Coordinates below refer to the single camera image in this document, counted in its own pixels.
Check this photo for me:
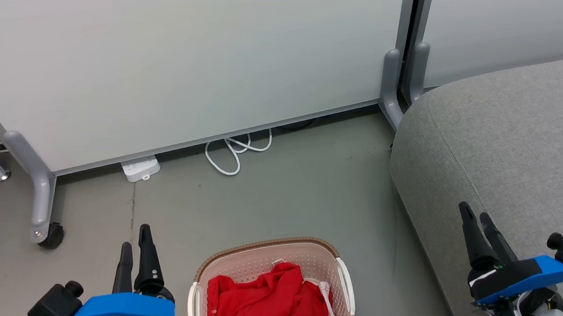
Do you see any white looped power cable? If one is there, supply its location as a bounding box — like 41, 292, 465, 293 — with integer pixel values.
204, 128, 275, 178

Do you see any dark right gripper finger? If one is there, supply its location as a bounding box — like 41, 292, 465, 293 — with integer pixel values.
458, 200, 499, 271
478, 210, 520, 267

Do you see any narrow white partition panel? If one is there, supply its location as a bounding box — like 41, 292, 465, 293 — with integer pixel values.
417, 0, 563, 89

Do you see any white power strip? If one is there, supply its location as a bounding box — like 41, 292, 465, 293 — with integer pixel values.
121, 155, 162, 183

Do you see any beige plastic laundry basket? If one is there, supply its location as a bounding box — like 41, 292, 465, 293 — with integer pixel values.
183, 233, 356, 316

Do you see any grey partition leg with caster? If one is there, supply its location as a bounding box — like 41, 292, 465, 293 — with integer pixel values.
2, 127, 61, 246

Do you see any grey fabric sofa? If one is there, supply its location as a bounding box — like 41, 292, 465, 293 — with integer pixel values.
383, 56, 563, 316

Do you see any wide white partition panel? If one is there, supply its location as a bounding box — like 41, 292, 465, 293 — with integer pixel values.
0, 0, 433, 181

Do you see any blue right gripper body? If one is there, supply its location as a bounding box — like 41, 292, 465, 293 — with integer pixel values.
467, 254, 563, 311

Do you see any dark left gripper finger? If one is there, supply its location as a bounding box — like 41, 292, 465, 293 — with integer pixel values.
129, 223, 166, 295
108, 241, 137, 295

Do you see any red garment with white trim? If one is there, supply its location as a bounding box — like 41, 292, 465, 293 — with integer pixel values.
203, 259, 335, 316

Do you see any grey partition foot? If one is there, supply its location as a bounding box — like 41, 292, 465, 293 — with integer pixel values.
376, 47, 407, 132
405, 42, 434, 105

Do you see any black caster wheel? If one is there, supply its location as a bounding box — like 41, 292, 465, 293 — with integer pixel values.
37, 222, 65, 250

